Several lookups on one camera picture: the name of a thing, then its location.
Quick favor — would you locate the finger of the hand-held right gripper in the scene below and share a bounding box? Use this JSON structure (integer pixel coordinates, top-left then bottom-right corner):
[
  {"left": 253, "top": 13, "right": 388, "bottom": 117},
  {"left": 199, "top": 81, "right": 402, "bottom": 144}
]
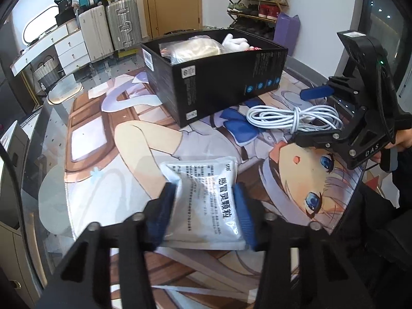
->
[
  {"left": 299, "top": 75, "right": 366, "bottom": 102},
  {"left": 293, "top": 106, "right": 367, "bottom": 151}
]

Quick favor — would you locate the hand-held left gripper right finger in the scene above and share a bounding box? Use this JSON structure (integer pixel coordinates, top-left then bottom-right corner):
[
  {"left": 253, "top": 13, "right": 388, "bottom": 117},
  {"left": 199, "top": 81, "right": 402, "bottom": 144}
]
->
[{"left": 232, "top": 182, "right": 374, "bottom": 309}]

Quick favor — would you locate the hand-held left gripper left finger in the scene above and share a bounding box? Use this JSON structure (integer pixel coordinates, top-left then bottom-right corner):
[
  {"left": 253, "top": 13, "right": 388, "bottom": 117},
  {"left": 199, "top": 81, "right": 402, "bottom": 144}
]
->
[{"left": 35, "top": 182, "right": 176, "bottom": 309}]

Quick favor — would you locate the white medicine packet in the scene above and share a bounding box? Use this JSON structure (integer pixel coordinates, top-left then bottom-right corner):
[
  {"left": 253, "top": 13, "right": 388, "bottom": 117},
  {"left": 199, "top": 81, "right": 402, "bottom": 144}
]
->
[{"left": 159, "top": 156, "right": 251, "bottom": 252}]

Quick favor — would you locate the white cable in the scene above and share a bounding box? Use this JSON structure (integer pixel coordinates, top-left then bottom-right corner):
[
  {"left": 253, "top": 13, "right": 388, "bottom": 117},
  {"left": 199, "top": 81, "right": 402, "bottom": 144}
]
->
[{"left": 246, "top": 105, "right": 344, "bottom": 134}]

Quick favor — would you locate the white plush toy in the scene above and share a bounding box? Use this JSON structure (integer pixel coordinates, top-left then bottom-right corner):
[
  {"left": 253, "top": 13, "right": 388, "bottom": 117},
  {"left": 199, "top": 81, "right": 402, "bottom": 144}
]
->
[{"left": 222, "top": 34, "right": 262, "bottom": 54}]

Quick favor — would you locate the black cardboard box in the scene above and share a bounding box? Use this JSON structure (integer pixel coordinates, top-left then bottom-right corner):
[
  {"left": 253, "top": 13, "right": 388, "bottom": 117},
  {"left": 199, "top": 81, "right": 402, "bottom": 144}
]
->
[{"left": 141, "top": 28, "right": 288, "bottom": 128}]

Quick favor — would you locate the clear bag of beige fabric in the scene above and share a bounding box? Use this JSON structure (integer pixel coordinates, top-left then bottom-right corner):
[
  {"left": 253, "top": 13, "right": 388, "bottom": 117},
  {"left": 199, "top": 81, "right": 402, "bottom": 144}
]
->
[{"left": 161, "top": 36, "right": 225, "bottom": 67}]

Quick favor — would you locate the person's right hand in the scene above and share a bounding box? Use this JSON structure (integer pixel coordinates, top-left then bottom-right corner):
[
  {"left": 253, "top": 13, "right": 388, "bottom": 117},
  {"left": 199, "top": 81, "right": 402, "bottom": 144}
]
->
[{"left": 373, "top": 129, "right": 412, "bottom": 165}]

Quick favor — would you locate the dark glass window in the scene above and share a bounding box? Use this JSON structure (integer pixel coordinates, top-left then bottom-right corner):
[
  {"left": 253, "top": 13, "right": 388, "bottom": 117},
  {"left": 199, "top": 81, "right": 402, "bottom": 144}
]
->
[{"left": 359, "top": 0, "right": 412, "bottom": 99}]

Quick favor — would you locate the purple bag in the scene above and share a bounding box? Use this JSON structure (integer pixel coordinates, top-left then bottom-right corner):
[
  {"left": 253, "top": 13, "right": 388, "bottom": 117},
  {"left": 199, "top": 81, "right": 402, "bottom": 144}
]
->
[{"left": 273, "top": 13, "right": 301, "bottom": 57}]

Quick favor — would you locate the printed desk mat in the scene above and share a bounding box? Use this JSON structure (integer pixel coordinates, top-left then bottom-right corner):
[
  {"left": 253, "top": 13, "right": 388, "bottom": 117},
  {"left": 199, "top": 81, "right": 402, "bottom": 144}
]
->
[{"left": 38, "top": 61, "right": 367, "bottom": 309}]

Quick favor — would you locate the person's black clothing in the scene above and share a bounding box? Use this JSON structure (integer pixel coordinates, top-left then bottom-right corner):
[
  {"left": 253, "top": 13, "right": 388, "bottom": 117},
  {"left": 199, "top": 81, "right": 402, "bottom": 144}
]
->
[{"left": 331, "top": 164, "right": 412, "bottom": 274}]

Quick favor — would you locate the wooden shoe rack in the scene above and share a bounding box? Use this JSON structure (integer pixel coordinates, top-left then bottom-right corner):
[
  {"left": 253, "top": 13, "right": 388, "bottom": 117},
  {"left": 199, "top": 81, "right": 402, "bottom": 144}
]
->
[{"left": 224, "top": 0, "right": 290, "bottom": 37}]

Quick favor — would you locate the white round stool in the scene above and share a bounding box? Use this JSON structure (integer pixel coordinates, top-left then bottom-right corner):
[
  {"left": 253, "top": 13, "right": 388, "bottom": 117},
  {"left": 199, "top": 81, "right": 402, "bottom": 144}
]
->
[{"left": 47, "top": 82, "right": 83, "bottom": 105}]

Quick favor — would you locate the wooden door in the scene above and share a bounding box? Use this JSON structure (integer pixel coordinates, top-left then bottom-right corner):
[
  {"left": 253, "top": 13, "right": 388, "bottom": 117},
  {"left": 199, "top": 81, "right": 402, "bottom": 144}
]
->
[{"left": 142, "top": 0, "right": 203, "bottom": 39}]

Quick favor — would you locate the woven laundry basket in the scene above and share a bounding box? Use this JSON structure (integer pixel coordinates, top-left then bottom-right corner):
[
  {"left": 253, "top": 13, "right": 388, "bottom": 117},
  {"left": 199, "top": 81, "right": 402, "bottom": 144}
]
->
[{"left": 32, "top": 55, "right": 64, "bottom": 89}]

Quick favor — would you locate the white vanity desk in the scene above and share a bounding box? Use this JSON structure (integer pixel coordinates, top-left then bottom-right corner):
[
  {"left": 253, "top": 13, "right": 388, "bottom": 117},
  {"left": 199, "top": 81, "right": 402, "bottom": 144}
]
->
[{"left": 10, "top": 22, "right": 92, "bottom": 78}]

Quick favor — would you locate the white suitcase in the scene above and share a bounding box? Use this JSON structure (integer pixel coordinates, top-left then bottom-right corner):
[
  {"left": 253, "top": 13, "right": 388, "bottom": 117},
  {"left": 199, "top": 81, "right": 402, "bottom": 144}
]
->
[{"left": 78, "top": 5, "right": 115, "bottom": 64}]

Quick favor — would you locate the silver suitcase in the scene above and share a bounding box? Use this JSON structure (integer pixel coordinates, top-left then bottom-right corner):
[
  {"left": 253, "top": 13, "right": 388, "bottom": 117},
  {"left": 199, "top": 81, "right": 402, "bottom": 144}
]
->
[{"left": 106, "top": 0, "right": 142, "bottom": 51}]

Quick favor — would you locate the black bag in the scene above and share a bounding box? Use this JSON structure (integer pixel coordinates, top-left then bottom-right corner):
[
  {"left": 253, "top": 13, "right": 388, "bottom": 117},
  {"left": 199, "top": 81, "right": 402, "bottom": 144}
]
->
[{"left": 55, "top": 0, "right": 80, "bottom": 26}]

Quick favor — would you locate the oval vanity mirror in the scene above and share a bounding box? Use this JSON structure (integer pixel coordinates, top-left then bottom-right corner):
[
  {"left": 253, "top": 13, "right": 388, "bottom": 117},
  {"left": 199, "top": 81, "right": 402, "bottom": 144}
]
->
[{"left": 22, "top": 5, "right": 60, "bottom": 46}]

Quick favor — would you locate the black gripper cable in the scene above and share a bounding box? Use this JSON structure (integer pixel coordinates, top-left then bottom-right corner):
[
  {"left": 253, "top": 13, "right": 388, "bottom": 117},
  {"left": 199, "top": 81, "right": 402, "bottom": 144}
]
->
[{"left": 376, "top": 61, "right": 398, "bottom": 144}]

